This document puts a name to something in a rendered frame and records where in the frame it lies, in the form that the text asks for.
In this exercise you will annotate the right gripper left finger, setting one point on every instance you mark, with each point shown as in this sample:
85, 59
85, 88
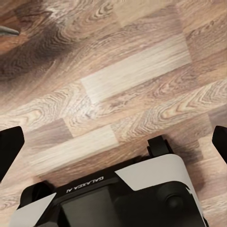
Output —
11, 142

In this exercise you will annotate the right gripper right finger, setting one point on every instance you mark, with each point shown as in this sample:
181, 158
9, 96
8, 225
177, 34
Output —
219, 140

